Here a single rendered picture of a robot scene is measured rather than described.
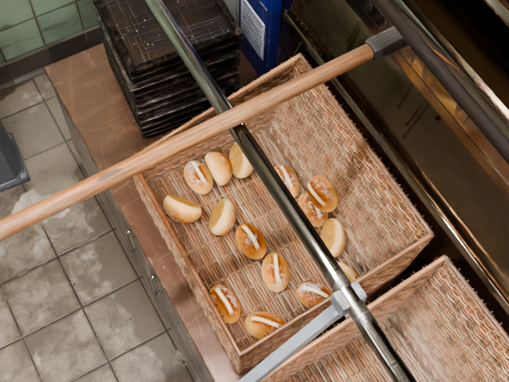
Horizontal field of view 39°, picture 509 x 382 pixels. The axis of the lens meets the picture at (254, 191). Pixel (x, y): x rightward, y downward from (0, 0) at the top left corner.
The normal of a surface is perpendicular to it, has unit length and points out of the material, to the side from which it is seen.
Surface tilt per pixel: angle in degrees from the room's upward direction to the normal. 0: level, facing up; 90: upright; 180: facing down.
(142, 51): 0
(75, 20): 90
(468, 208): 70
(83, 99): 0
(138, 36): 0
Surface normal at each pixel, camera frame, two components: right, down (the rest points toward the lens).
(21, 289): 0.03, -0.47
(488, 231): -0.80, 0.25
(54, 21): 0.50, 0.77
